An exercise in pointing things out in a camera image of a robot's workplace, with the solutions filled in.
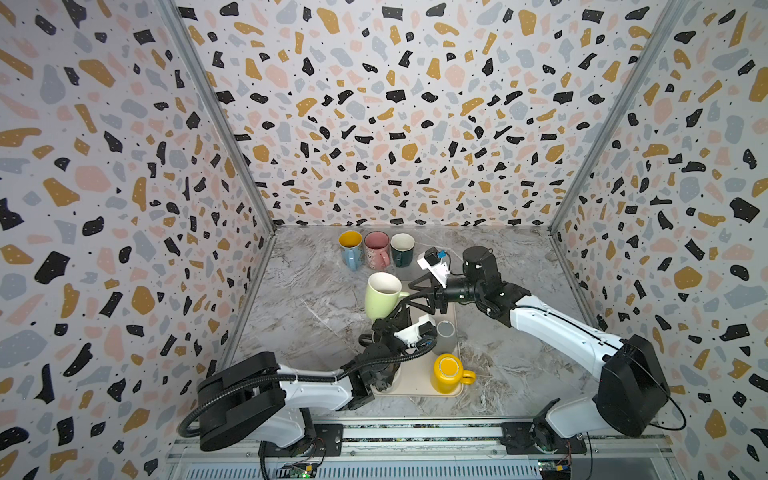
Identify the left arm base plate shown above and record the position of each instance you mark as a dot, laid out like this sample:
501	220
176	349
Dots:
321	440

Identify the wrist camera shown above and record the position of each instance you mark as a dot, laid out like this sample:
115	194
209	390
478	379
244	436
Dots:
436	263
415	333

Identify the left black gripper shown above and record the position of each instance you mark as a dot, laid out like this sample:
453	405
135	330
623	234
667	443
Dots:
388	328

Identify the light blue yellow-inside mug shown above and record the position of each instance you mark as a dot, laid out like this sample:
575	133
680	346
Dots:
351	243

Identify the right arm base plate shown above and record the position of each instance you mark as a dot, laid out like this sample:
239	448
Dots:
531	438

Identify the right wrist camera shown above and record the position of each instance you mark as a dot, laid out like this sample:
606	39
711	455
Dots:
436	263

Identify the dark green mug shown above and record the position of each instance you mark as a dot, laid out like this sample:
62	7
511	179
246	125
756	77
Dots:
402	247

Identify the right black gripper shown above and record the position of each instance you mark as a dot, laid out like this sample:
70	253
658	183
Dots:
432	291

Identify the yellow mug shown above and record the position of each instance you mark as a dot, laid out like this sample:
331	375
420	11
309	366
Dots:
448	374

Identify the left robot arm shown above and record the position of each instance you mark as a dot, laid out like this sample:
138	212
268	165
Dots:
270	402

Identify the light green mug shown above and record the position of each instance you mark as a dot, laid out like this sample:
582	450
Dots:
383	293

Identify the grey mug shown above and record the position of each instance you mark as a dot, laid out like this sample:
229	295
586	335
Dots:
446	338

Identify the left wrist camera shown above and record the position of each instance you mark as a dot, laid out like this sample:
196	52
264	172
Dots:
415	333

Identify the pink patterned mug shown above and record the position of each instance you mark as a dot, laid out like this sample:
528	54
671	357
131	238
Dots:
376	245

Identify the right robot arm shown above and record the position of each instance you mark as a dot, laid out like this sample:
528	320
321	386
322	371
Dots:
632	388

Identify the black mug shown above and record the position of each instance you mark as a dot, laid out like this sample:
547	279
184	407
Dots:
367	339

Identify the cream plastic tray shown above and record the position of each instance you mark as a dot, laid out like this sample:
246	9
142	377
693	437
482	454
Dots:
412	379

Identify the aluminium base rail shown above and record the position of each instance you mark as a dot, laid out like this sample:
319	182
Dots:
429	449

